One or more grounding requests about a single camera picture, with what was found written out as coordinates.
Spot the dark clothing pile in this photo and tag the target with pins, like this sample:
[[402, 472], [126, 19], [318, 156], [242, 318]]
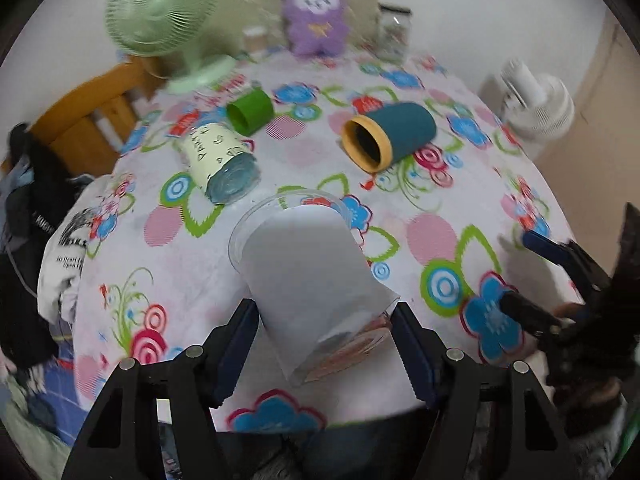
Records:
[[27, 240]]

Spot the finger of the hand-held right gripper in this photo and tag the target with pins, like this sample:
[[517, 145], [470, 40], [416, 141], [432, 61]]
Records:
[[550, 248], [525, 310]]

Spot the glass jar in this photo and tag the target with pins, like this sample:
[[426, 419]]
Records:
[[394, 32]]

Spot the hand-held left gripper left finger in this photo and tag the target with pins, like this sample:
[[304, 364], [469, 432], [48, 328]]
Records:
[[241, 340]]

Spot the white fan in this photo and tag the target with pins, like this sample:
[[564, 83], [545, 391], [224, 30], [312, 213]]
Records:
[[537, 102]]

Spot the white printed cloth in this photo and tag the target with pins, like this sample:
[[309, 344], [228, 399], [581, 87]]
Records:
[[67, 260]]

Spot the clear plastic cup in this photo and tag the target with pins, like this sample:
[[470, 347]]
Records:
[[309, 280]]

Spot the green cup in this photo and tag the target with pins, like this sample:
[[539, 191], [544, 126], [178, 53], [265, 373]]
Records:
[[250, 110]]

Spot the floral tablecloth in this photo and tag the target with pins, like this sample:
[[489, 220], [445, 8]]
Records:
[[310, 195]]

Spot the cream labelled cup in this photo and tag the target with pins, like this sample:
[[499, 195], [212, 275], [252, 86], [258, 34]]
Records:
[[215, 157]]

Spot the purple plush toy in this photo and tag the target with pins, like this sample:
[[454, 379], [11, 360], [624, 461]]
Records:
[[315, 12]]

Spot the teal cup with yellow rim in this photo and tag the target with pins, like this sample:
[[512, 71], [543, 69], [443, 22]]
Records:
[[395, 132]]

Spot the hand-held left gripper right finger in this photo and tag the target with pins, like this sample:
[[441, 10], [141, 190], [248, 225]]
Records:
[[411, 345]]

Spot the small white container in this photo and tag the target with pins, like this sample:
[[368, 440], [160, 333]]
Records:
[[256, 40]]

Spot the green table fan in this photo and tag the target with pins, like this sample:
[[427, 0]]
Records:
[[167, 15]]

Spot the wooden chair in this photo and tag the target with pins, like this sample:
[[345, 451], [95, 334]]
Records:
[[87, 115]]

